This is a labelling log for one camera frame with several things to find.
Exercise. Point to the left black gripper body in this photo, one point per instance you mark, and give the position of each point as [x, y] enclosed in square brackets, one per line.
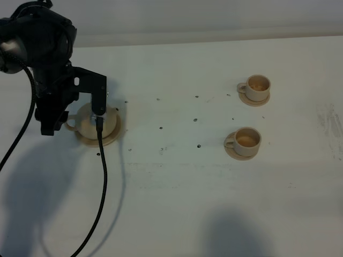
[55, 90]

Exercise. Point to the beige ceramic teapot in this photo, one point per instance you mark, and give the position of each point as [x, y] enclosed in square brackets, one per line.
[84, 122]

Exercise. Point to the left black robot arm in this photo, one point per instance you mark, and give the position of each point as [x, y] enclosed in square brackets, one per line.
[43, 40]

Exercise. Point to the beige teapot saucer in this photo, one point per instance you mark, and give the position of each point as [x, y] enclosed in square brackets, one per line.
[111, 132]

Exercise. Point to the near beige cup saucer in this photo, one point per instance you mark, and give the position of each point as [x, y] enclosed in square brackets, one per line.
[233, 154]

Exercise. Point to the beige cup saucer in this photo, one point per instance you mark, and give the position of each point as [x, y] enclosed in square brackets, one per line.
[252, 103]
[233, 154]

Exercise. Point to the far beige cup saucer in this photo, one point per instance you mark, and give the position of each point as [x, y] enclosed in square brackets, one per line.
[252, 103]

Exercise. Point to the near beige teacup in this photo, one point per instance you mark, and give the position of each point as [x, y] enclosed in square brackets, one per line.
[245, 141]

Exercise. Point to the beige teacup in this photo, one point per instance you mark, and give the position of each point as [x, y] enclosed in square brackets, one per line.
[256, 88]
[245, 141]

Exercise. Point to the far beige teacup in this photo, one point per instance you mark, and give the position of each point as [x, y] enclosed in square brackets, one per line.
[256, 88]

